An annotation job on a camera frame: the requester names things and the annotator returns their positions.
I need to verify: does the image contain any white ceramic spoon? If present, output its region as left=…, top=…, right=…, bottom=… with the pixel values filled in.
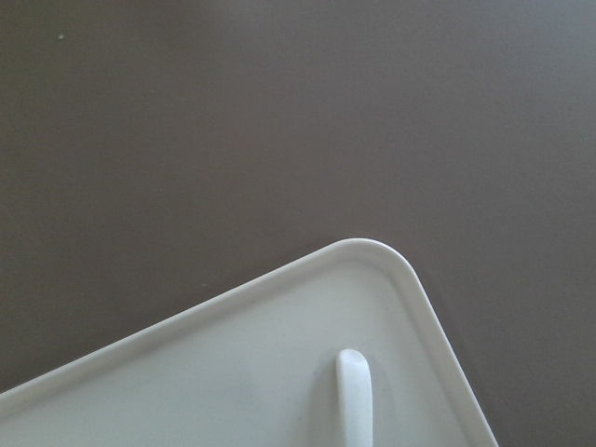
left=335, top=349, right=373, bottom=447

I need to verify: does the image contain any cream rabbit tray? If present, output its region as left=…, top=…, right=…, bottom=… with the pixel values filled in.
left=1, top=238, right=496, bottom=446

